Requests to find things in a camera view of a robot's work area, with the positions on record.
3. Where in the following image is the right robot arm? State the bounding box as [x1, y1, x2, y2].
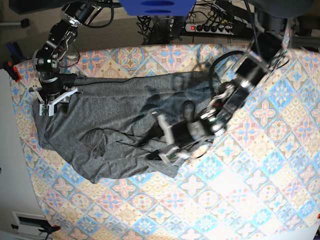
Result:
[31, 1, 103, 116]

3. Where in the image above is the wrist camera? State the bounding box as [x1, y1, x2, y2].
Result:
[39, 104, 55, 117]
[158, 144, 185, 166]

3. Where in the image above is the red black clamp left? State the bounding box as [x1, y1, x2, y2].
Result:
[2, 61, 21, 82]

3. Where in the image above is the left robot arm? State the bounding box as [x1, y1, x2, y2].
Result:
[137, 11, 288, 163]

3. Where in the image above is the blue black clamp bottom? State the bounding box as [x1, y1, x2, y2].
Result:
[11, 223, 62, 237]

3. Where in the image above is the patterned tablecloth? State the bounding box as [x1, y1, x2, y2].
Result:
[10, 49, 320, 240]

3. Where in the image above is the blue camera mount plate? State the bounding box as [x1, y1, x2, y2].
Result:
[119, 0, 196, 17]

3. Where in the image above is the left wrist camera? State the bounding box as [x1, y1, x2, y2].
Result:
[158, 144, 185, 166]

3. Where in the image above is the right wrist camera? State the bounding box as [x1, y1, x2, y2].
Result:
[39, 104, 55, 117]

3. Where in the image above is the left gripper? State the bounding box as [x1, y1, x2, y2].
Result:
[136, 111, 215, 160]

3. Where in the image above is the white power strip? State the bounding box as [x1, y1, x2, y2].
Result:
[184, 23, 234, 35]

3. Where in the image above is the white floor vent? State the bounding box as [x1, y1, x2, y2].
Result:
[11, 211, 50, 238]

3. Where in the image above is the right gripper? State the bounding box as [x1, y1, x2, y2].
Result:
[28, 76, 83, 108]

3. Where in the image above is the grey t-shirt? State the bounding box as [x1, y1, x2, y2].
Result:
[32, 72, 221, 184]

